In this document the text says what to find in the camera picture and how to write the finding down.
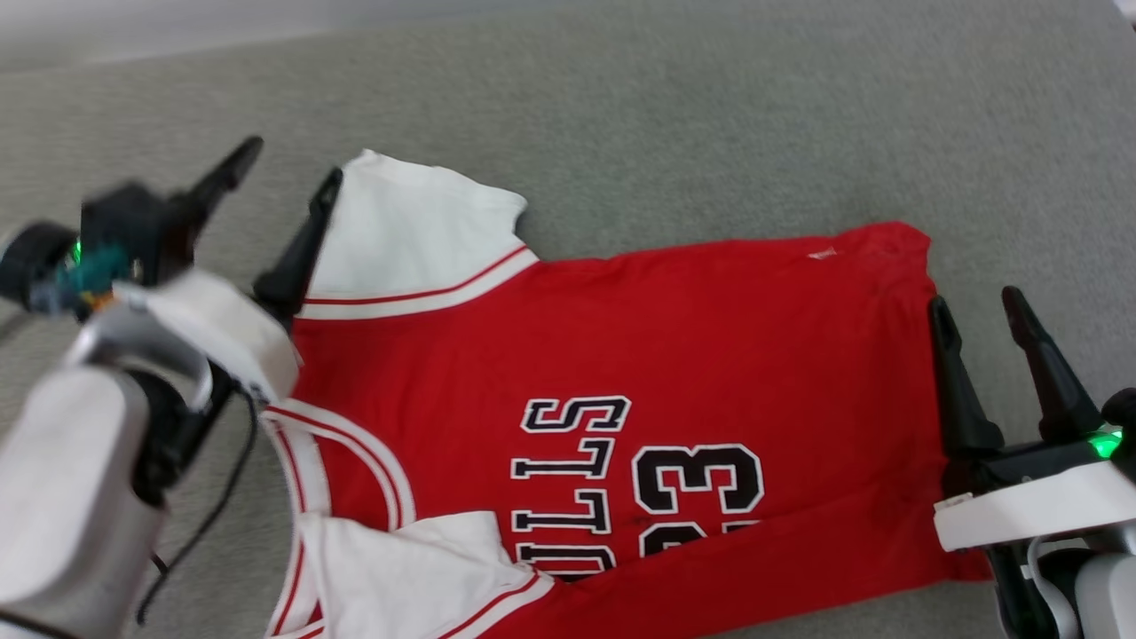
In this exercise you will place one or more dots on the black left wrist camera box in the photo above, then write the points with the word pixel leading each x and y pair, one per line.
pixel 98 244

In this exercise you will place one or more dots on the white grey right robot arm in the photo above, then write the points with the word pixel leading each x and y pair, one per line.
pixel 1092 586

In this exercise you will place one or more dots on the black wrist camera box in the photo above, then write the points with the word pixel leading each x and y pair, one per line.
pixel 98 244
pixel 1123 426

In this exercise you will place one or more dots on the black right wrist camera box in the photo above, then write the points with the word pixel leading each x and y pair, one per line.
pixel 1123 426

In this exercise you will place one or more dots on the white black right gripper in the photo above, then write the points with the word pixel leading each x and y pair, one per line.
pixel 1029 506

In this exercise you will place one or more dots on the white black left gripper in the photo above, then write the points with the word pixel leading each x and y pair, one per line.
pixel 222 328

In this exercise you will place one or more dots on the red white Bulls jersey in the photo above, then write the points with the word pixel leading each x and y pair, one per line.
pixel 621 337

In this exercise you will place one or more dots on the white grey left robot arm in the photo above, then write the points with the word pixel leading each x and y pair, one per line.
pixel 71 497

